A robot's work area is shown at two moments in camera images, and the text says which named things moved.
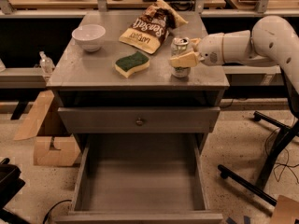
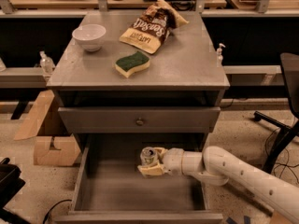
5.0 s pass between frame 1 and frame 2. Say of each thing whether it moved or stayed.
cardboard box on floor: stayed
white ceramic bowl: stayed
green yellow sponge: stayed
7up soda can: moved
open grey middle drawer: stayed
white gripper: moved
